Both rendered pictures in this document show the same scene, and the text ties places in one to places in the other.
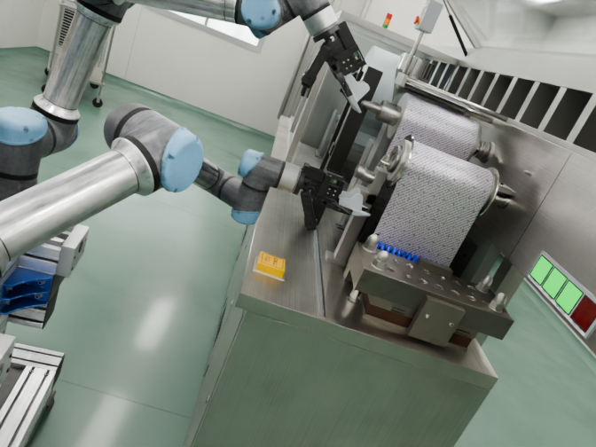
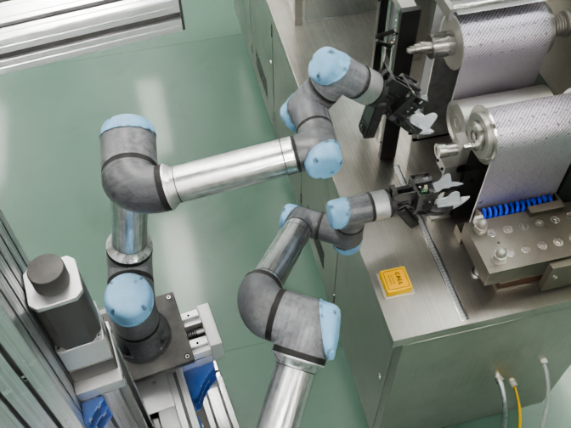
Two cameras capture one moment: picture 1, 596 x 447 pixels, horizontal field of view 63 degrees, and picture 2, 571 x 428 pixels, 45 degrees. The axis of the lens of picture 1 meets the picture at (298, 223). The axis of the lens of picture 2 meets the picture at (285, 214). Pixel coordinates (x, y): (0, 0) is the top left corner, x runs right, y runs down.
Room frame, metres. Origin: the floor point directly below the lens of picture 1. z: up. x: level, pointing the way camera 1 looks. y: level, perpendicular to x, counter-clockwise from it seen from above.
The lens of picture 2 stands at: (0.20, 0.40, 2.48)
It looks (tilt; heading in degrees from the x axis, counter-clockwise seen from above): 53 degrees down; 355
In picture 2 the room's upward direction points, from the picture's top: 1 degrees counter-clockwise
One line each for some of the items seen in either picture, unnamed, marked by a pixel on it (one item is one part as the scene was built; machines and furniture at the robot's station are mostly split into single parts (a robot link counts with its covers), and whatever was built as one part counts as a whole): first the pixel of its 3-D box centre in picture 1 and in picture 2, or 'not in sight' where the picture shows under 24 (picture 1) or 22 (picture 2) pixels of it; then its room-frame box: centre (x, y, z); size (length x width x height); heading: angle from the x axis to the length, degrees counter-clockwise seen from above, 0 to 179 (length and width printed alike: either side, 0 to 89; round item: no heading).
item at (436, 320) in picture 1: (435, 322); (562, 273); (1.06, -0.40, 0.96); 0.10 x 0.03 x 0.11; 98
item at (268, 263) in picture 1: (270, 264); (395, 281); (1.12, 0.02, 0.91); 0.07 x 0.07 x 0.02; 8
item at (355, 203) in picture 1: (356, 204); (454, 198); (1.23, -0.12, 1.12); 0.09 x 0.03 x 0.06; 89
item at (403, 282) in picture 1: (427, 288); (545, 239); (1.15, -0.37, 1.00); 0.40 x 0.16 x 0.06; 98
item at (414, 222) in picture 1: (422, 228); (523, 180); (1.27, -0.32, 1.11); 0.23 x 0.01 x 0.18; 98
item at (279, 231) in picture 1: (334, 185); (365, 23); (2.25, -0.09, 0.88); 2.52 x 0.66 x 0.04; 8
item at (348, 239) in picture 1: (354, 215); (445, 179); (1.34, -0.14, 1.05); 0.06 x 0.05 x 0.31; 98
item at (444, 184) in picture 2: (354, 197); (445, 182); (1.28, -0.11, 1.12); 0.09 x 0.03 x 0.06; 107
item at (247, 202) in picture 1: (245, 199); (342, 232); (1.22, 0.16, 1.01); 0.11 x 0.08 x 0.11; 65
